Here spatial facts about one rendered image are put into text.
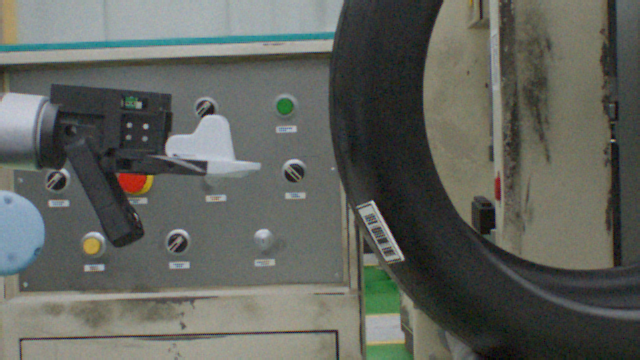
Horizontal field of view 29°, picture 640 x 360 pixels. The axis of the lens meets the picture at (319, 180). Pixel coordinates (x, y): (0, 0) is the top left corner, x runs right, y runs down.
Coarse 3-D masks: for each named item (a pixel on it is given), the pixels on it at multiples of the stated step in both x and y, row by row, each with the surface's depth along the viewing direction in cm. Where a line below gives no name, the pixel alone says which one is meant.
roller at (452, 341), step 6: (450, 336) 135; (450, 342) 134; (456, 342) 129; (462, 342) 126; (450, 348) 133; (456, 348) 127; (462, 348) 124; (468, 348) 122; (456, 354) 125; (462, 354) 122; (468, 354) 120; (474, 354) 119; (480, 354) 118
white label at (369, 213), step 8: (360, 208) 111; (368, 208) 110; (376, 208) 109; (368, 216) 111; (376, 216) 109; (368, 224) 112; (376, 224) 110; (384, 224) 109; (376, 232) 111; (384, 232) 109; (376, 240) 112; (384, 240) 110; (392, 240) 109; (384, 248) 111; (392, 248) 109; (384, 256) 112; (392, 256) 110; (400, 256) 109
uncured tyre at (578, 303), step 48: (384, 0) 108; (432, 0) 107; (336, 48) 113; (384, 48) 108; (336, 96) 112; (384, 96) 108; (336, 144) 114; (384, 144) 109; (384, 192) 109; (432, 192) 108; (432, 240) 109; (480, 240) 135; (432, 288) 111; (480, 288) 109; (528, 288) 108; (576, 288) 135; (624, 288) 135; (480, 336) 112; (528, 336) 109; (576, 336) 109; (624, 336) 108
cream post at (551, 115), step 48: (528, 0) 144; (576, 0) 144; (528, 48) 144; (576, 48) 144; (528, 96) 145; (576, 96) 144; (528, 144) 145; (576, 144) 145; (528, 192) 145; (576, 192) 145; (528, 240) 146; (576, 240) 145
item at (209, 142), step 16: (208, 128) 118; (224, 128) 119; (176, 144) 118; (192, 144) 118; (208, 144) 118; (224, 144) 118; (208, 160) 118; (224, 160) 118; (224, 176) 119; (240, 176) 120
